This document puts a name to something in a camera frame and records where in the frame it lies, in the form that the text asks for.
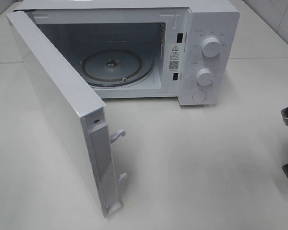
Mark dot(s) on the round white door button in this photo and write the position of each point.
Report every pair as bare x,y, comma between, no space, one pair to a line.
199,96

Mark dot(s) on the white microwave knob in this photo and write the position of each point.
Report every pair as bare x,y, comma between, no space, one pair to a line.
210,46
204,76

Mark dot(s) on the white microwave door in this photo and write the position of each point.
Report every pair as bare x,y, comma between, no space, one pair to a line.
73,109

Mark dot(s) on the white microwave oven body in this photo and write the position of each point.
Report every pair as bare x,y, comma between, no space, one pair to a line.
172,30

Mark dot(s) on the glass microwave turntable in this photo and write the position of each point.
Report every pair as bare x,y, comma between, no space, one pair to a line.
116,63

